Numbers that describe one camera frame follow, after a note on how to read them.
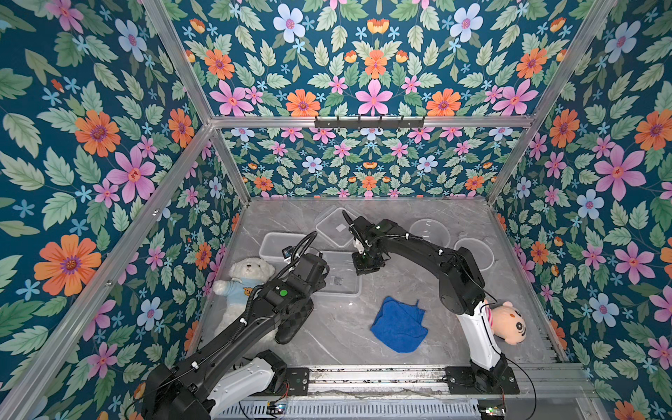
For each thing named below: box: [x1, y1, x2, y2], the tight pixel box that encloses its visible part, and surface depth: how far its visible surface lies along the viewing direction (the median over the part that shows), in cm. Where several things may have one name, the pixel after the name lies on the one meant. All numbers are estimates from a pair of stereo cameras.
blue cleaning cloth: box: [371, 295, 429, 353], surface depth 84 cm
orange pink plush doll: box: [483, 299, 528, 346], surface depth 79 cm
